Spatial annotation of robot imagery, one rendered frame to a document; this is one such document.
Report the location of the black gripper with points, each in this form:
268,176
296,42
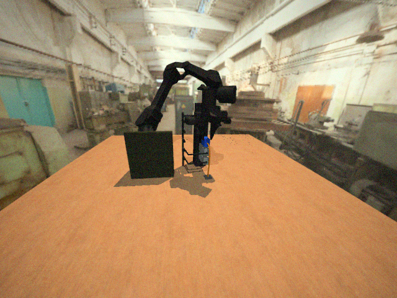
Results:
193,120

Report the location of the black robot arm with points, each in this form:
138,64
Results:
212,90

